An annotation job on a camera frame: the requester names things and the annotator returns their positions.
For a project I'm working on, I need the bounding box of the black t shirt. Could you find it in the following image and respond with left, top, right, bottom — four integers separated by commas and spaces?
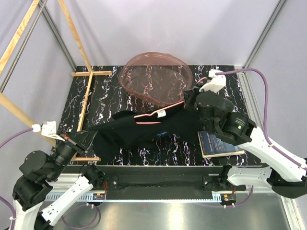
83, 111, 202, 161

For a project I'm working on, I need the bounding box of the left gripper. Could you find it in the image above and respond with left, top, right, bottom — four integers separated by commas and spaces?
48, 127, 98, 180

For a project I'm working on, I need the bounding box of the black marbled table mat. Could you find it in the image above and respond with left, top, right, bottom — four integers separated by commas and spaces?
59, 65, 262, 166

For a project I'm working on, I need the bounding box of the purple cable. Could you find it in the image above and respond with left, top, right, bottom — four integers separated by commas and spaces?
215, 68, 307, 168
0, 128, 36, 230

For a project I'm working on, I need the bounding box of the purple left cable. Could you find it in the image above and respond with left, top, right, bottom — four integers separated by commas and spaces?
0, 128, 36, 230

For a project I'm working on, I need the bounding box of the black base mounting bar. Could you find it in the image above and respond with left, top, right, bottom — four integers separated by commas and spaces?
103, 165, 228, 201

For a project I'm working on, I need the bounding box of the pink translucent basket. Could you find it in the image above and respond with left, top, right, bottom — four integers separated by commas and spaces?
118, 52, 193, 107

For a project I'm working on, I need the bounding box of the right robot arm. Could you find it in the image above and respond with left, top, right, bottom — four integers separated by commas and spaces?
183, 87, 307, 199

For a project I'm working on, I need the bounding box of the dark blue book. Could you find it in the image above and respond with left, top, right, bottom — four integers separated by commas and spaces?
198, 131, 245, 159

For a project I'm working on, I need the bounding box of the pink wire hanger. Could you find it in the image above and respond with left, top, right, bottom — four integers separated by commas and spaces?
133, 78, 206, 126

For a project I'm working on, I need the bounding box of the aluminium cage frame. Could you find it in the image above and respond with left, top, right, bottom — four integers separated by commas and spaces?
234, 0, 304, 230

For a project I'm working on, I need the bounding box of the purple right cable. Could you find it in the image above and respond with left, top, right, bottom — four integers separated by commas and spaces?
215, 68, 307, 168

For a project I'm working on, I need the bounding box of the wooden clothes rack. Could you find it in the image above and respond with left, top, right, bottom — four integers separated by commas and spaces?
0, 0, 111, 160

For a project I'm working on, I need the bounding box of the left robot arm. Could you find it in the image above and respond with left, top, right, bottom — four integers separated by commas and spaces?
9, 131, 104, 230

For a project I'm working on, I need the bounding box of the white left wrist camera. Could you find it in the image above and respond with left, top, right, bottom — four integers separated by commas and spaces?
31, 121, 64, 140

